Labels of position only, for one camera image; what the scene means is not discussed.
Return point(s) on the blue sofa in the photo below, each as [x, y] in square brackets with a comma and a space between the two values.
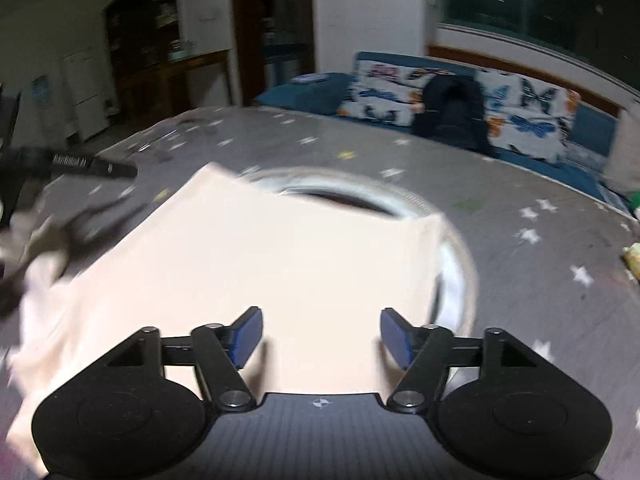
[300, 97]

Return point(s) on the butterfly-print sofa cover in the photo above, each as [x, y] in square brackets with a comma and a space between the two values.
[525, 120]

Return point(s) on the black backpack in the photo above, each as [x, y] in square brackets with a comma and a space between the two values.
[450, 110]

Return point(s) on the white cabinet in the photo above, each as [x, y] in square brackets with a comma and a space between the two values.
[87, 95]

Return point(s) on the dark wooden bookshelf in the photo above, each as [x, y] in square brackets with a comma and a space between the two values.
[150, 20]

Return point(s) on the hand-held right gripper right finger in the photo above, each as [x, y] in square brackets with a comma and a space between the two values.
[396, 337]

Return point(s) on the yellow-green patterned folded quilt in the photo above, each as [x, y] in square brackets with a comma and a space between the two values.
[634, 260]

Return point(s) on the grey-blue cushion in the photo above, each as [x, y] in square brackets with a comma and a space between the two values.
[595, 125]

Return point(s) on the dark wooden door frame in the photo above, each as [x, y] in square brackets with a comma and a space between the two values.
[237, 35]

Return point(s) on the grey star-print tablecloth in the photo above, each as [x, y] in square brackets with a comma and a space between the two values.
[525, 260]

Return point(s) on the purple case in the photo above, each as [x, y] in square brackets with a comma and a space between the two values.
[310, 79]

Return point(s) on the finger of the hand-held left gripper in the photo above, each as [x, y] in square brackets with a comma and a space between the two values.
[115, 169]
[75, 237]

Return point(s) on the cream fleece garment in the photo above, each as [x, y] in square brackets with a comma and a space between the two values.
[250, 260]

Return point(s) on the round black induction cooktop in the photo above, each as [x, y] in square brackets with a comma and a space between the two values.
[350, 205]

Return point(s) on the wooden sideboard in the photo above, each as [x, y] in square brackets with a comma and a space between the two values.
[165, 80]

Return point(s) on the dark green-framed window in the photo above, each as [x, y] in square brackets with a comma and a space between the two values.
[550, 10]

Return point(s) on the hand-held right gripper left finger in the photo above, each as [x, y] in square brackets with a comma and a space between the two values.
[247, 337]

